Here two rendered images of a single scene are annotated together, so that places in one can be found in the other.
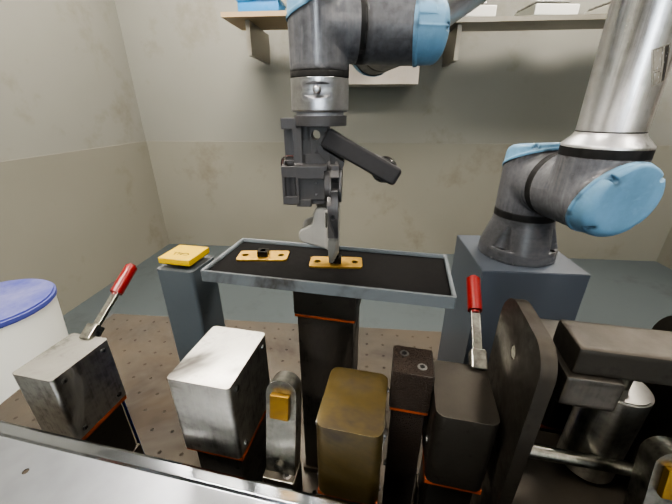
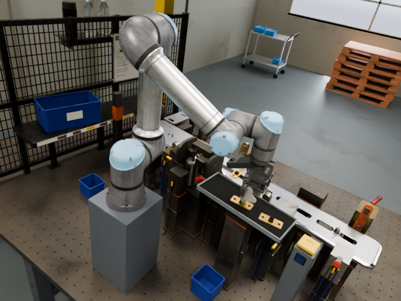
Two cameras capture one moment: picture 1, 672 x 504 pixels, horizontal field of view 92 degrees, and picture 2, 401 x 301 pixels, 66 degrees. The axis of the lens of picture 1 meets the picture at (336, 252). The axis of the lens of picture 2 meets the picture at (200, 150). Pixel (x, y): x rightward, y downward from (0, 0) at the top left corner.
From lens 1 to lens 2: 147 cm
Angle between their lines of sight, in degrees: 120
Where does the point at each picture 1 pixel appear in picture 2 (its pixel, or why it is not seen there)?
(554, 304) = not seen: hidden behind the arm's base
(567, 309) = not seen: hidden behind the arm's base
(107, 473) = (309, 227)
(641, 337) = (201, 145)
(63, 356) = (342, 251)
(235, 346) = (280, 206)
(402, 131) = not seen: outside the picture
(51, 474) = (324, 233)
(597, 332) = (208, 149)
